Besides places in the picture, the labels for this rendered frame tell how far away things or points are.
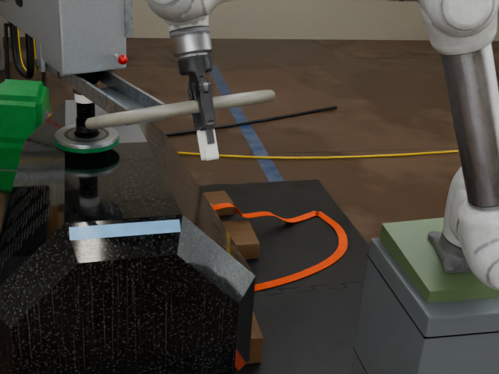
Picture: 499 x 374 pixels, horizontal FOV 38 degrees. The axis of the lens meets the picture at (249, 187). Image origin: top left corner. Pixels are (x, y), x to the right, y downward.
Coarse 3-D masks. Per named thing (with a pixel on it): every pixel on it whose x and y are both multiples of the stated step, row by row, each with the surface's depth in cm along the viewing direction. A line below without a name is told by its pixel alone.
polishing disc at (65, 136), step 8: (64, 128) 248; (72, 128) 249; (104, 128) 251; (112, 128) 251; (56, 136) 242; (64, 136) 242; (72, 136) 243; (104, 136) 245; (112, 136) 245; (64, 144) 237; (72, 144) 236; (80, 144) 237; (88, 144) 237; (96, 144) 238; (104, 144) 239
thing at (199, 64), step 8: (192, 56) 157; (200, 56) 158; (208, 56) 159; (184, 64) 158; (192, 64) 157; (200, 64) 158; (208, 64) 159; (184, 72) 158; (192, 72) 159; (200, 72) 158; (192, 80) 161
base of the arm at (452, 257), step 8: (432, 232) 198; (440, 232) 198; (432, 240) 196; (440, 240) 192; (440, 248) 191; (448, 248) 188; (456, 248) 185; (440, 256) 190; (448, 256) 187; (456, 256) 186; (448, 264) 185; (456, 264) 184; (464, 264) 185; (448, 272) 184; (456, 272) 184
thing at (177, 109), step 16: (224, 96) 163; (240, 96) 165; (256, 96) 169; (272, 96) 177; (128, 112) 162; (144, 112) 161; (160, 112) 160; (176, 112) 160; (192, 112) 161; (96, 128) 172
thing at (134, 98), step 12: (36, 60) 246; (108, 72) 232; (72, 84) 230; (84, 84) 221; (108, 84) 233; (120, 84) 225; (96, 96) 215; (108, 96) 208; (120, 96) 223; (132, 96) 220; (144, 96) 213; (108, 108) 209; (120, 108) 201; (132, 108) 213; (156, 120) 205
